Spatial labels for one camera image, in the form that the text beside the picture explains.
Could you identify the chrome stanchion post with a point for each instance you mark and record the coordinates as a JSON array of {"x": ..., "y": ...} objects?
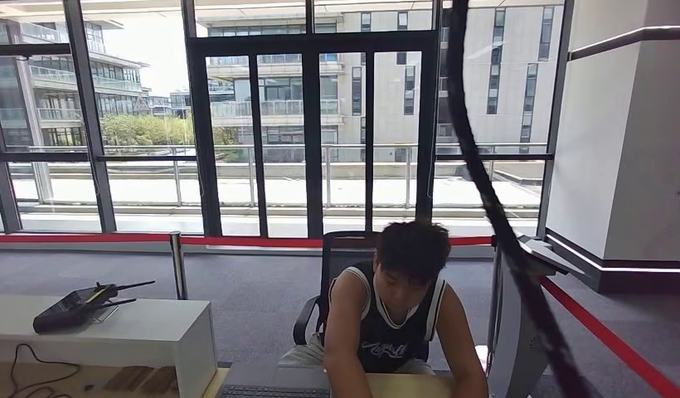
[
  {"x": 483, "y": 357},
  {"x": 178, "y": 269}
]

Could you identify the long red barrier belt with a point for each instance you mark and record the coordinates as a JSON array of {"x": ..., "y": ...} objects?
[{"x": 98, "y": 238}]

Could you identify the person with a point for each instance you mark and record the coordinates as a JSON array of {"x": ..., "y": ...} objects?
[{"x": 389, "y": 329}]

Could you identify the black mesh office chair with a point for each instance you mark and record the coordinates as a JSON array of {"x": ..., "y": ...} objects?
[{"x": 340, "y": 258}]

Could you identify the black router with antennas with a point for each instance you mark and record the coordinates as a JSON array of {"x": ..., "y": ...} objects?
[{"x": 60, "y": 316}]

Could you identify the person's right forearm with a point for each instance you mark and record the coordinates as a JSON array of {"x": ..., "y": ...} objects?
[{"x": 345, "y": 379}]

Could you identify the person's left forearm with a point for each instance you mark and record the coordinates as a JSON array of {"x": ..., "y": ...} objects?
[{"x": 472, "y": 379}]

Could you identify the metal balcony railing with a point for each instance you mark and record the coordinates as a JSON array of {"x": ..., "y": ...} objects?
[{"x": 153, "y": 147}]

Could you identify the dark grey laptop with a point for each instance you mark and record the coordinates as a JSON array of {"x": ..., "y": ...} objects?
[{"x": 263, "y": 379}]

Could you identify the black glass door frame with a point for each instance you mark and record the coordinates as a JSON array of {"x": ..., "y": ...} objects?
[{"x": 312, "y": 137}]

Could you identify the grey kiosk stand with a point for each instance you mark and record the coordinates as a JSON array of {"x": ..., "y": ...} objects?
[{"x": 510, "y": 340}]

